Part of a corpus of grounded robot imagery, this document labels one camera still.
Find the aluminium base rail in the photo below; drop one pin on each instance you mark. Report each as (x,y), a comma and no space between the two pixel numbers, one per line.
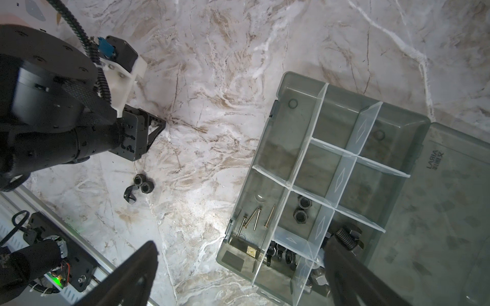
(19,283)

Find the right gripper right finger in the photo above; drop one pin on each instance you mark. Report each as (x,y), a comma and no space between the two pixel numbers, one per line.
(352,283)

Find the black hex bolt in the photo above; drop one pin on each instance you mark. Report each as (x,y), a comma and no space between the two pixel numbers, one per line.
(350,237)

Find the silver hex nut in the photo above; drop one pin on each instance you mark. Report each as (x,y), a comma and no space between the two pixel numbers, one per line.
(319,282)

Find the grey compartment organizer box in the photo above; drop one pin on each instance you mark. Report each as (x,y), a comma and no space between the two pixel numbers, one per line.
(418,190)

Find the black hex nut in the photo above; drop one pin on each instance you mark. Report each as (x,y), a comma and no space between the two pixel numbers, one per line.
(300,216)
(304,203)
(147,187)

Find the black round nut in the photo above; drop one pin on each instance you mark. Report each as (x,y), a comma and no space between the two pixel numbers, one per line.
(139,179)

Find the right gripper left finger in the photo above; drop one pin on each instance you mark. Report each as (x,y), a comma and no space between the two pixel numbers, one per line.
(130,283)

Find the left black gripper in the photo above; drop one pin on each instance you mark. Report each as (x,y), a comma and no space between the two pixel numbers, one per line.
(129,137)

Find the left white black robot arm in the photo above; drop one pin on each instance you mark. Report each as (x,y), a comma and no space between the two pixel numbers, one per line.
(51,114)

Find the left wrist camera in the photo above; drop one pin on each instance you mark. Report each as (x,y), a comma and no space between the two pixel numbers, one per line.
(122,66)

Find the brass screws in organizer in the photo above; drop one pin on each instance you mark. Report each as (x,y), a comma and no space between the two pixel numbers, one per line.
(254,218)

